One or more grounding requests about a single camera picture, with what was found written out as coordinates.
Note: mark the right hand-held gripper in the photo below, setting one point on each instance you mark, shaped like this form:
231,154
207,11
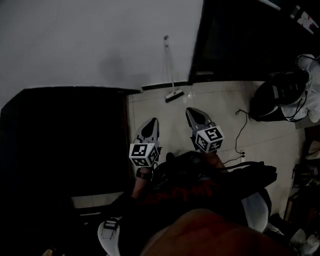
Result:
208,138

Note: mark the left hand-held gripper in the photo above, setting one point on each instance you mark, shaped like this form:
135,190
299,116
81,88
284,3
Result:
143,153

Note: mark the person's left forearm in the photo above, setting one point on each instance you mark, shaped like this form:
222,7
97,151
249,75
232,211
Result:
138,187

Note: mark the person's right forearm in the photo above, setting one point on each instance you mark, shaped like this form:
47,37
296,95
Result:
216,161

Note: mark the person's left black shoe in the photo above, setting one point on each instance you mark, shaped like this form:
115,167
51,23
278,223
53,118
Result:
170,157

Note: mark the black wrist watch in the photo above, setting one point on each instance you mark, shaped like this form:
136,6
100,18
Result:
143,174

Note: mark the black skirting board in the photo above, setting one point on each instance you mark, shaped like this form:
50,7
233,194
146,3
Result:
162,86

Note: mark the white floor socket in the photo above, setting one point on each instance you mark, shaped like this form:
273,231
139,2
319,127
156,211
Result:
243,154

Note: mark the person's black red-print shirt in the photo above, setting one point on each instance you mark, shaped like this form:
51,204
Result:
175,205

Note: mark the person's black bag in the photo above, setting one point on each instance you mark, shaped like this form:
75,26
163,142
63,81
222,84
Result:
250,177

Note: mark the person's face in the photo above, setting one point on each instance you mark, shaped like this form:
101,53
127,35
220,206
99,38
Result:
212,237

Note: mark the beige cloth bag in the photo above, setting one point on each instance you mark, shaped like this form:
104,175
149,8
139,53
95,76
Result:
315,150

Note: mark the dark wooden crate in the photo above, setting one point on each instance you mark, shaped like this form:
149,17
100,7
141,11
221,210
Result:
295,207

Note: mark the white door strip red tape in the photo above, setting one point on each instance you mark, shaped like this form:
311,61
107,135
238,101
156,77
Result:
303,21

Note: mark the white plastic bag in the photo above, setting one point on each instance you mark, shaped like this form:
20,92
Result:
307,243

